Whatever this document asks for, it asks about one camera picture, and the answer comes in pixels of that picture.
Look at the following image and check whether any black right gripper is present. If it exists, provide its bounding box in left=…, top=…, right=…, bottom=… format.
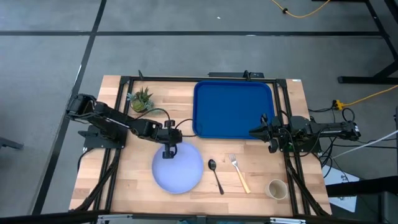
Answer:
left=249, top=113, right=289, bottom=154

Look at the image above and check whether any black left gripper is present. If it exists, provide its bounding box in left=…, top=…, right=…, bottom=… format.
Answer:
left=157, top=119, right=183, bottom=159

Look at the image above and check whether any pale lilac round plate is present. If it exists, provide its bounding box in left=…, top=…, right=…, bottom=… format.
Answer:
left=151, top=141, right=205, bottom=195

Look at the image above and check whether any blue plastic tray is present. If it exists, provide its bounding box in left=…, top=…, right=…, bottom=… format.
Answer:
left=192, top=80, right=276, bottom=140

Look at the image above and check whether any dark metal spoon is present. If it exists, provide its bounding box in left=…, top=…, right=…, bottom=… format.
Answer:
left=208, top=159, right=225, bottom=195

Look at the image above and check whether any beige paper cup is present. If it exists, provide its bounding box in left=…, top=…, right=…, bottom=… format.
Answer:
left=264, top=179, right=289, bottom=200

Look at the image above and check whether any small potted succulent plant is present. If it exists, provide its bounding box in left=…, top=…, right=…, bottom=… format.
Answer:
left=126, top=86, right=155, bottom=113

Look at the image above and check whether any white paper sheet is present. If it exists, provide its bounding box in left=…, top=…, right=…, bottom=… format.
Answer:
left=322, top=164, right=361, bottom=214

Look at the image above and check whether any black furniture bar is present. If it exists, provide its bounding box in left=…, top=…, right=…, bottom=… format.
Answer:
left=325, top=175, right=398, bottom=198

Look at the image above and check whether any dark grey chair foot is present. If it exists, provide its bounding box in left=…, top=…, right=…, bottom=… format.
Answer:
left=0, top=136, right=24, bottom=151

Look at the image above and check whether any black camera cable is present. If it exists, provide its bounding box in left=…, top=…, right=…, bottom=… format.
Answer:
left=174, top=118, right=200, bottom=138
left=134, top=107, right=172, bottom=123

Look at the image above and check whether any fork with yellow handle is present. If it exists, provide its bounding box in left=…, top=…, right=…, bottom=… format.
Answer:
left=228, top=153, right=252, bottom=194

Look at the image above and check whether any black aluminium table frame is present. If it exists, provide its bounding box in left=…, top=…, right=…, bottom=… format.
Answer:
left=70, top=70, right=332, bottom=224

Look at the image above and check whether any yellow extension cord with socket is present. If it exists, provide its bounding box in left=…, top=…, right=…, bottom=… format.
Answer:
left=333, top=84, right=398, bottom=111

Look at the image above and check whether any black coiled cable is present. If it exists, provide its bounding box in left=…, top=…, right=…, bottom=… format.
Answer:
left=341, top=107, right=356, bottom=123

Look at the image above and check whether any white cable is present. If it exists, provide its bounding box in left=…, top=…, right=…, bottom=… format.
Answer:
left=331, top=129, right=398, bottom=159

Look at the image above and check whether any black floor cable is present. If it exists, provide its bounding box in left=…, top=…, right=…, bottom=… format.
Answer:
left=329, top=139, right=398, bottom=150

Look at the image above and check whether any black desk leg frame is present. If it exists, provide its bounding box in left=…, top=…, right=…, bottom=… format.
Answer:
left=312, top=0, right=398, bottom=85

